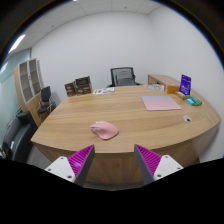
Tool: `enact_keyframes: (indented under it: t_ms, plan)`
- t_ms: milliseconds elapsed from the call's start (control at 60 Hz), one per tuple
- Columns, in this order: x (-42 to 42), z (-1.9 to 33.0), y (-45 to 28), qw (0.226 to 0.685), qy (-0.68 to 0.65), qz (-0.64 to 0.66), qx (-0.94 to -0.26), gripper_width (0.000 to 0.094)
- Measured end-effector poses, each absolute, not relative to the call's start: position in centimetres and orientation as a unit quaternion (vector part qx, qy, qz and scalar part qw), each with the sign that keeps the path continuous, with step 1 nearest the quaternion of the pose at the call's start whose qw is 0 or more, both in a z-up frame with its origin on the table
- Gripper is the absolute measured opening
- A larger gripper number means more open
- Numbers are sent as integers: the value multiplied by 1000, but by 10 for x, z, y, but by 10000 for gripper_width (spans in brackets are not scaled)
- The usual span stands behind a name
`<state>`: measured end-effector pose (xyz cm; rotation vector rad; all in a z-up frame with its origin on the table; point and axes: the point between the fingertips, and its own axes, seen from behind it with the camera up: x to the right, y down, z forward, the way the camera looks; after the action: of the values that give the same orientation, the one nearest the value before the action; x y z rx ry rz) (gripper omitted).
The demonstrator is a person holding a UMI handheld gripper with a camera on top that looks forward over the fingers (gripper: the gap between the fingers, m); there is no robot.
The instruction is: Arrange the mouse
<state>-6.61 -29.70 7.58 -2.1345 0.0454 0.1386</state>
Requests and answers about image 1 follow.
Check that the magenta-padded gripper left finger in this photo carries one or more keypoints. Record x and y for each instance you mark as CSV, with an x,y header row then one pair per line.
x,y
59,166

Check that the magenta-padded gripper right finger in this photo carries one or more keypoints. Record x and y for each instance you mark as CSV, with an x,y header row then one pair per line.
x,y
168,166

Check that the pink computer mouse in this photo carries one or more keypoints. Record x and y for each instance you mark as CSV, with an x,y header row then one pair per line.
x,y
105,129

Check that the pink and blue mouse pad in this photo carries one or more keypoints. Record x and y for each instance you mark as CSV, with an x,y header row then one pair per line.
x,y
160,103

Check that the black leather armchair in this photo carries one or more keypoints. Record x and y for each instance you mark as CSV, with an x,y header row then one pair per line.
x,y
18,136

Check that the blue packet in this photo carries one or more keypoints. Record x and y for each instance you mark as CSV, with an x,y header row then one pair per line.
x,y
190,102

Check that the black visitor chair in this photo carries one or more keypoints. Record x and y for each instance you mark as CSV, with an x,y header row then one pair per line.
x,y
45,100

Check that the green packet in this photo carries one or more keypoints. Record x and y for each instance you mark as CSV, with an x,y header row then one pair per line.
x,y
196,100

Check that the long tan box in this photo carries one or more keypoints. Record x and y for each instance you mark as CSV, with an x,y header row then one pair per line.
x,y
181,95

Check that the orange-brown cardboard box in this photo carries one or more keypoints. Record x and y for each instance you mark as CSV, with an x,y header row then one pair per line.
x,y
172,89

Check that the small brown cardboard box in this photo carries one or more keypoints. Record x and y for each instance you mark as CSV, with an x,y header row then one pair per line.
x,y
70,89

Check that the purple pouch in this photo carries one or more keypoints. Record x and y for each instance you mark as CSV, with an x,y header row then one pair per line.
x,y
185,84

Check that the large dark cardboard box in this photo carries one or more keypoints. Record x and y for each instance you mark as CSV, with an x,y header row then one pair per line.
x,y
83,86

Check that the wooden side cabinet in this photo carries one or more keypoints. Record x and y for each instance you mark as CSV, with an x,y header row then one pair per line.
x,y
161,79

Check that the printed paper leaflet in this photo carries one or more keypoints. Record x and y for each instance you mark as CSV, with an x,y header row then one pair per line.
x,y
103,90

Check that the wooden shelf unit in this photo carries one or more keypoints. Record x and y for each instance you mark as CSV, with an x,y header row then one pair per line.
x,y
27,83

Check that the black mesh office chair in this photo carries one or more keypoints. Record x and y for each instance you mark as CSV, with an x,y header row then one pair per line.
x,y
123,77

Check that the ceiling light panel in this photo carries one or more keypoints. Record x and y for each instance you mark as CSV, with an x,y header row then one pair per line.
x,y
16,43

